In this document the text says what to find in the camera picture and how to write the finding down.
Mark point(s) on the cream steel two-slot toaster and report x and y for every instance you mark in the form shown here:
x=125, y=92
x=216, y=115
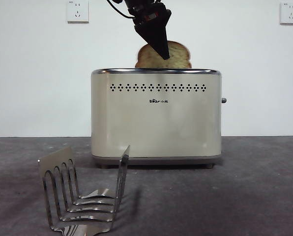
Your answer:
x=161, y=127

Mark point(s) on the white wall socket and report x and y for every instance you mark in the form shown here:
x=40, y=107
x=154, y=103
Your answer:
x=78, y=12
x=290, y=14

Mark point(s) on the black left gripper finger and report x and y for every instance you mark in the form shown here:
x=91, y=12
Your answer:
x=158, y=37

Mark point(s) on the grey toaster lever knob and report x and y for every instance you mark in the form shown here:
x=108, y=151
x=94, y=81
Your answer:
x=224, y=100

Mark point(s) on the stainless steel toast rack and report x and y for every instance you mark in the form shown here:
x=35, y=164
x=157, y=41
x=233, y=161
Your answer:
x=48, y=162

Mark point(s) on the brown-crusted bread slice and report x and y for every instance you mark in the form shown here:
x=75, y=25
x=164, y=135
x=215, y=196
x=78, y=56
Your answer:
x=181, y=56

